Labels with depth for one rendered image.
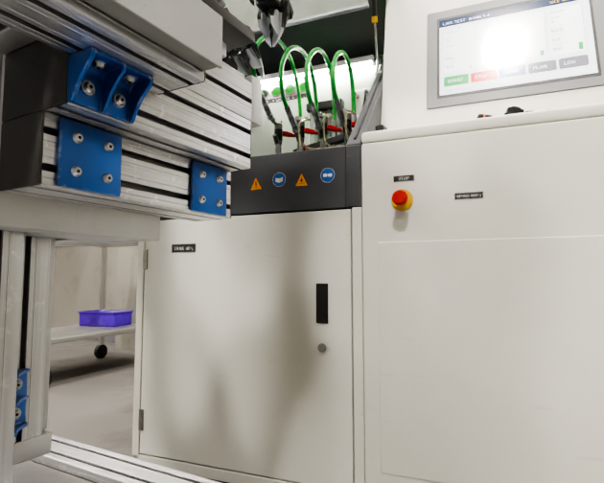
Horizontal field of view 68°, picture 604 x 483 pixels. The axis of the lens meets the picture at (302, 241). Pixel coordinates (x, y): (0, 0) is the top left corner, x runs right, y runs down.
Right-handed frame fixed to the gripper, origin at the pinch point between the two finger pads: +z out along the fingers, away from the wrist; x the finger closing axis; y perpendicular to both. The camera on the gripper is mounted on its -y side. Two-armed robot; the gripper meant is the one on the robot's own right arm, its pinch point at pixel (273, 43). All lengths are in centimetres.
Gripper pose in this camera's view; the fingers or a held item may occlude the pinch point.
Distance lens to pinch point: 132.3
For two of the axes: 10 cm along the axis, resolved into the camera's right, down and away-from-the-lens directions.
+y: -3.7, -0.7, -9.2
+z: 0.0, 10.0, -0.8
